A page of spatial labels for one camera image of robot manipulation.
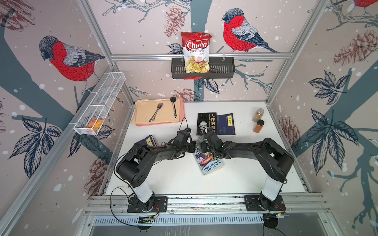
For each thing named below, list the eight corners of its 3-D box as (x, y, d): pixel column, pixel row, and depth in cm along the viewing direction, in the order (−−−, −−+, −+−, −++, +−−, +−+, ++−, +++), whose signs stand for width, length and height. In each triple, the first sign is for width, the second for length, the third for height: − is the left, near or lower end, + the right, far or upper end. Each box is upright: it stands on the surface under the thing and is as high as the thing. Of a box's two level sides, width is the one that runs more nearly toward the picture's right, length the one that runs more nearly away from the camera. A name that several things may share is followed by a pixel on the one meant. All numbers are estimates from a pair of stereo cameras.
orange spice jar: (253, 133, 104) (258, 125, 96) (252, 127, 107) (256, 119, 99) (260, 133, 104) (265, 125, 96) (258, 127, 107) (263, 119, 99)
